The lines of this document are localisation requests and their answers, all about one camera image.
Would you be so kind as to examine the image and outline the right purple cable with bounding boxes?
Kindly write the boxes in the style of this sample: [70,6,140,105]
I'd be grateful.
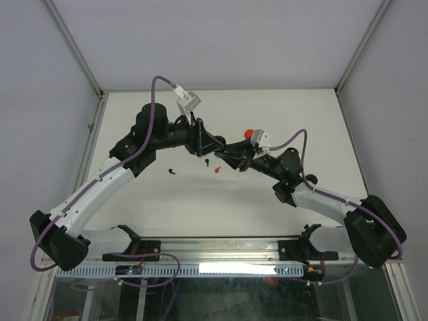
[267,129,402,287]

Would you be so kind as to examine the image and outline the red round charging case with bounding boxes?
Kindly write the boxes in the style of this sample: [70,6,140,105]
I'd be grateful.
[244,129,254,139]

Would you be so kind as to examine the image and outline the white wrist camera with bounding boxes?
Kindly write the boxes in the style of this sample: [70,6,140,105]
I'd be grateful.
[173,85,201,115]
[250,129,270,150]

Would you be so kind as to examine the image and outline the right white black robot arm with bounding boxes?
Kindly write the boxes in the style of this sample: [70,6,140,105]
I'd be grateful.
[215,137,407,268]

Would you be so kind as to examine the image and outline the purple cable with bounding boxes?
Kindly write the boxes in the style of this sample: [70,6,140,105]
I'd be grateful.
[29,76,178,274]
[267,129,402,287]

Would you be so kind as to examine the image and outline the small electronics board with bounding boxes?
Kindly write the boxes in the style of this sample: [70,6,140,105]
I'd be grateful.
[115,265,144,276]

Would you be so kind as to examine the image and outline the right aluminium frame post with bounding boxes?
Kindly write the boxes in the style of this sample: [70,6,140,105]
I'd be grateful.
[334,0,393,96]

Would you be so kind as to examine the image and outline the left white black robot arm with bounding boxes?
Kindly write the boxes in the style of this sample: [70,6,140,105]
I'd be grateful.
[29,104,225,271]

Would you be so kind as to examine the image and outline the aluminium frame post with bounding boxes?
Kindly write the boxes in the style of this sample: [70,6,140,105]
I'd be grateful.
[41,0,104,97]
[334,0,393,96]

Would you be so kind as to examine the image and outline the left aluminium frame post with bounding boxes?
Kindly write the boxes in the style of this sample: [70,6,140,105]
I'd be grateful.
[41,0,104,97]

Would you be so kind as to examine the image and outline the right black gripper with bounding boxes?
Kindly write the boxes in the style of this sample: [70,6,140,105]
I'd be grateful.
[215,137,283,181]

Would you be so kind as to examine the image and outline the white slotted cable duct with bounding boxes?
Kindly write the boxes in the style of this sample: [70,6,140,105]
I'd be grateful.
[56,263,304,279]

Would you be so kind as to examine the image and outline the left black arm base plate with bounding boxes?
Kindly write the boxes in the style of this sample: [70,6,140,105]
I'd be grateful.
[102,239,161,263]

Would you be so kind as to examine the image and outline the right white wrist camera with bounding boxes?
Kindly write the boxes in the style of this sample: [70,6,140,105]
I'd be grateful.
[250,129,270,150]

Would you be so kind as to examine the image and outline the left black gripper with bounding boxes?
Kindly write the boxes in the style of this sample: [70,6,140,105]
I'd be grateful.
[152,111,224,156]

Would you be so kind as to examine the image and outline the aluminium mounting rail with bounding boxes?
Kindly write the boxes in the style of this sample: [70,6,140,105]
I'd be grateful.
[80,236,358,265]

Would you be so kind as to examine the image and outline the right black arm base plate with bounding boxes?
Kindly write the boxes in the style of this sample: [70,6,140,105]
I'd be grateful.
[278,239,339,264]

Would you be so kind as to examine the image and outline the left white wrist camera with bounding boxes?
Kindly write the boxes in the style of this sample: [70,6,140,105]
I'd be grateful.
[173,85,201,115]

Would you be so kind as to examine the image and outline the black round charging case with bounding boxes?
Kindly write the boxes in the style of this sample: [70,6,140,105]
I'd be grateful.
[215,136,226,144]

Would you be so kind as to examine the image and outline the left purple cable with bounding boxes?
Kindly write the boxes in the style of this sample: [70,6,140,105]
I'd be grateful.
[29,76,178,274]

